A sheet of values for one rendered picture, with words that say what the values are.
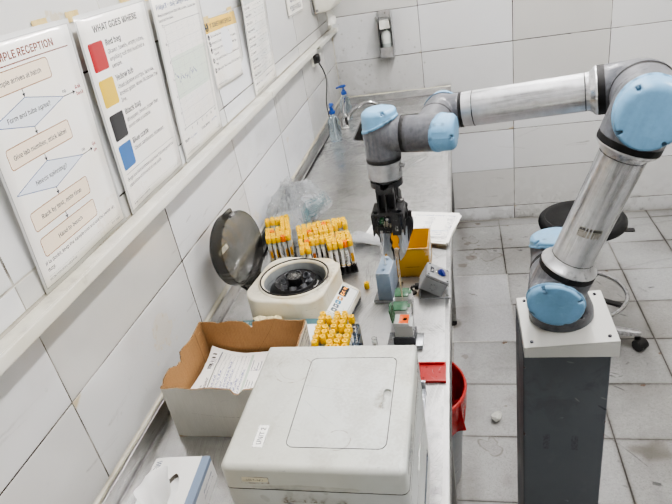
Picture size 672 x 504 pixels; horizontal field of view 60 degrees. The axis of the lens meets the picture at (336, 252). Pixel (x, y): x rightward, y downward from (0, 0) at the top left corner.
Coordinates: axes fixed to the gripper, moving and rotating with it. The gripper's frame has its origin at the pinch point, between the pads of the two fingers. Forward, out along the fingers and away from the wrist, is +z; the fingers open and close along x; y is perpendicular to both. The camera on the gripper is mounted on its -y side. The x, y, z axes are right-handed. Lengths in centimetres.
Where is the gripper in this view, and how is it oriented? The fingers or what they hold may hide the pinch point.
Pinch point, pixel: (396, 253)
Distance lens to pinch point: 137.4
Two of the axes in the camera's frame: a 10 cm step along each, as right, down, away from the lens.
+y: -1.9, 5.0, -8.5
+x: 9.7, -0.4, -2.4
